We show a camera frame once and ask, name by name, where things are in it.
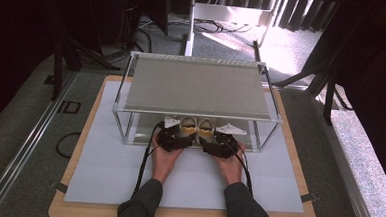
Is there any person's right hand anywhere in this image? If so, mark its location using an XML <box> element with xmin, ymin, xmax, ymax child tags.
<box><xmin>209</xmin><ymin>140</ymin><xmax>247</xmax><ymax>188</ymax></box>

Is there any person's left hand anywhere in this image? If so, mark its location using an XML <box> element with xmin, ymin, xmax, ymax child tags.
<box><xmin>148</xmin><ymin>135</ymin><xmax>185</xmax><ymax>186</ymax></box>

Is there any black metal stand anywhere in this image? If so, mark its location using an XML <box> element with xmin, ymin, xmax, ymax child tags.
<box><xmin>269</xmin><ymin>57</ymin><xmax>358</xmax><ymax>128</ymax></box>
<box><xmin>49</xmin><ymin>30</ymin><xmax>123</xmax><ymax>106</ymax></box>

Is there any black floor socket frame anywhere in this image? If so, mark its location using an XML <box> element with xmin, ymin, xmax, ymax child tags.
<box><xmin>57</xmin><ymin>99</ymin><xmax>82</xmax><ymax>116</ymax></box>

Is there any pleated curtain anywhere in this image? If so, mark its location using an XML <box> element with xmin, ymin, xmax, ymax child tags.
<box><xmin>214</xmin><ymin>0</ymin><xmax>340</xmax><ymax>34</ymax></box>

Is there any metal frame shoe rack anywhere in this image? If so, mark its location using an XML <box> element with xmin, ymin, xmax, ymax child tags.
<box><xmin>109</xmin><ymin>49</ymin><xmax>287</xmax><ymax>155</ymax></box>

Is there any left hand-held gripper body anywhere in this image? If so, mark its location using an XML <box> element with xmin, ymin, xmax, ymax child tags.
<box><xmin>154</xmin><ymin>114</ymin><xmax>191</xmax><ymax>154</ymax></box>

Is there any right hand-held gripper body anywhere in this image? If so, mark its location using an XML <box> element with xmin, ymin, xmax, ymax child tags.
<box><xmin>200</xmin><ymin>120</ymin><xmax>248</xmax><ymax>160</ymax></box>

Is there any grey tape tab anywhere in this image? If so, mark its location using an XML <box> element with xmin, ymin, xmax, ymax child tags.
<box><xmin>299</xmin><ymin>191</ymin><xmax>321</xmax><ymax>204</ymax></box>
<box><xmin>54</xmin><ymin>180</ymin><xmax>69</xmax><ymax>195</ymax></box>

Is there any black cable loop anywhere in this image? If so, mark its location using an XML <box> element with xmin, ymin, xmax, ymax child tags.
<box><xmin>55</xmin><ymin>130</ymin><xmax>83</xmax><ymax>161</ymax></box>

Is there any white desk frame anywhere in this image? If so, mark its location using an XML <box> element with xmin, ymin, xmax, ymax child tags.
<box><xmin>183</xmin><ymin>0</ymin><xmax>279</xmax><ymax>63</ymax></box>

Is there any bundle of floor cables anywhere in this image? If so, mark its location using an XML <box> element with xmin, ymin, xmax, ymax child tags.
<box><xmin>190</xmin><ymin>17</ymin><xmax>254</xmax><ymax>37</ymax></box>

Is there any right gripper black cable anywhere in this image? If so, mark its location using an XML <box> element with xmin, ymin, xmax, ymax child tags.
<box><xmin>215</xmin><ymin>135</ymin><xmax>258</xmax><ymax>197</ymax></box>

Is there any white table mat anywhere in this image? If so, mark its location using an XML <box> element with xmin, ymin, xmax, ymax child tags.
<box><xmin>63</xmin><ymin>78</ymin><xmax>312</xmax><ymax>215</ymax></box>

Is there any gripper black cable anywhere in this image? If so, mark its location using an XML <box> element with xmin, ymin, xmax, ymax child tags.
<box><xmin>130</xmin><ymin>120</ymin><xmax>164</xmax><ymax>202</ymax></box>
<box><xmin>215</xmin><ymin>135</ymin><xmax>258</xmax><ymax>197</ymax></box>

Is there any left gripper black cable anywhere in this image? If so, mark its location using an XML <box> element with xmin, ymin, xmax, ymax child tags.
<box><xmin>130</xmin><ymin>120</ymin><xmax>164</xmax><ymax>202</ymax></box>

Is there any metal floor rail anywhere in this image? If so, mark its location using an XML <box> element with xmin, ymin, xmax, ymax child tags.
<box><xmin>0</xmin><ymin>66</ymin><xmax>79</xmax><ymax>217</ymax></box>
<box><xmin>303</xmin><ymin>90</ymin><xmax>386</xmax><ymax>217</ymax></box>

